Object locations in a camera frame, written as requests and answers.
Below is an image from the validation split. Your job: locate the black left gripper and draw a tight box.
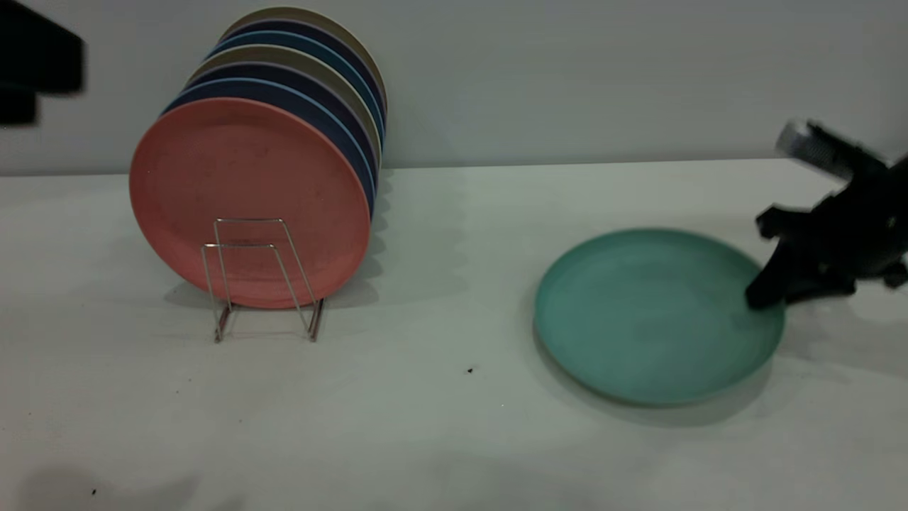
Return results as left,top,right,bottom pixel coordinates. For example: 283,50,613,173
0,0,87,128

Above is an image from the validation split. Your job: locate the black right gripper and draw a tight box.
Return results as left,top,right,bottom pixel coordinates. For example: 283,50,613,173
745,155,908,310

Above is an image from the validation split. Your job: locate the green round plate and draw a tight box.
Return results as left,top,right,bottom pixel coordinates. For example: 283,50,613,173
533,227,787,407

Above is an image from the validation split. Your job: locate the pink round plate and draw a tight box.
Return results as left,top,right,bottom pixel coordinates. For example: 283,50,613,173
129,97,373,310

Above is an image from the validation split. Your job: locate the beige round plate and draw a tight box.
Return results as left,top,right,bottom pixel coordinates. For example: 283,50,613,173
186,45,384,168
220,6,389,109

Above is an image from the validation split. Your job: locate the teal blue round plate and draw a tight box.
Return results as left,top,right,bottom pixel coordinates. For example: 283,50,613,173
206,31,387,144

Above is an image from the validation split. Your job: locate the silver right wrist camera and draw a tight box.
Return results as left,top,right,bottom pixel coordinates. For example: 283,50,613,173
775,119,889,182

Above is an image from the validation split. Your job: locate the metal wire plate rack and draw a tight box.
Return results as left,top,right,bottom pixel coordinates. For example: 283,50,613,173
201,219,327,344

